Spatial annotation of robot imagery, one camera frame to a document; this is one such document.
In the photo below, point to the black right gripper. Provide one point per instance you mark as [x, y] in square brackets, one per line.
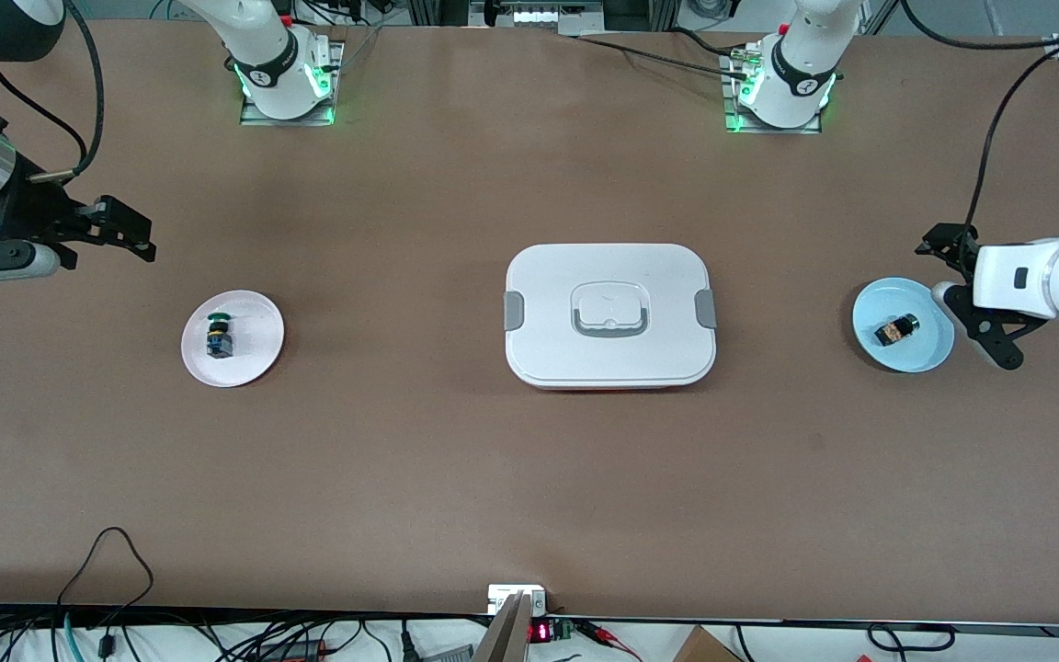
[33, 213]

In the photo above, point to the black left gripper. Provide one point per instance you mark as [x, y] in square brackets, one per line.
[946, 243]

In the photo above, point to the orange push button switch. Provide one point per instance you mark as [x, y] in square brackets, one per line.
[897, 329]

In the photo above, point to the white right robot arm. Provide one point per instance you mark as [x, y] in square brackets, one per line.
[263, 46]

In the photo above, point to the brown cardboard box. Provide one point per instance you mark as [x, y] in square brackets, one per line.
[704, 646]

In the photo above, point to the light blue round plate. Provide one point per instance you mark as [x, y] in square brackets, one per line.
[925, 354]

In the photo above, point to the white round plate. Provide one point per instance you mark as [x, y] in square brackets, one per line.
[254, 354]

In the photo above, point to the metal rack behind table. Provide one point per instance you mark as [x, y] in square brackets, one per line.
[539, 14]

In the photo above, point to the circuit board red display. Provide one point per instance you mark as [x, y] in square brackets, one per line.
[548, 632]

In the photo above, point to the grey slanted beam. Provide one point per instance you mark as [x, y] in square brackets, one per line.
[504, 634]

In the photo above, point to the green push button switch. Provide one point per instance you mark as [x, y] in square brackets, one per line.
[220, 342]

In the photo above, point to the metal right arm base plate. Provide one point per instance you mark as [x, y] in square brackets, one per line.
[258, 120]

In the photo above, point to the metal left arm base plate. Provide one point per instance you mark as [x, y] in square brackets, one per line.
[768, 130]

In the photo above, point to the white metal bracket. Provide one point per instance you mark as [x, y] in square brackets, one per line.
[498, 596]

